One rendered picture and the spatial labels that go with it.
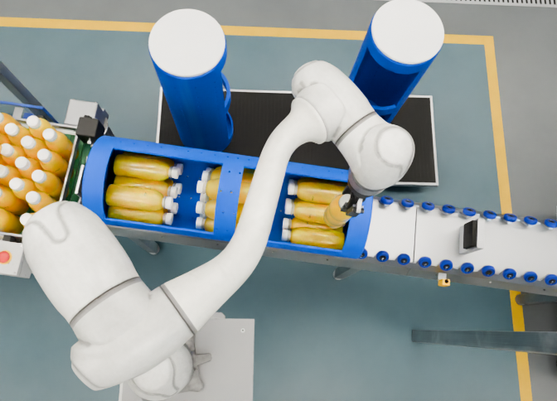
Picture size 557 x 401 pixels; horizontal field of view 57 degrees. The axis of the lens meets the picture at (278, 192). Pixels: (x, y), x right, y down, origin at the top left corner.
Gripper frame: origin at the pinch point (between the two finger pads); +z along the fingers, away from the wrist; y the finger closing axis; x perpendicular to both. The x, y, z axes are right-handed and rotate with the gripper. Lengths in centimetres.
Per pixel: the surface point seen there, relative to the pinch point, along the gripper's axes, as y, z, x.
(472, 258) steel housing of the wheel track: -1, 53, -55
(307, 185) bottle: 11.8, 33.2, 8.4
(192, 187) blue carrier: 10, 50, 47
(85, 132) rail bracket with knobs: 23, 47, 87
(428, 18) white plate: 87, 43, -31
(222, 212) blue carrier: -2.5, 26.5, 33.4
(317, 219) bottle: 2.0, 38.4, 3.3
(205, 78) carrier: 51, 47, 49
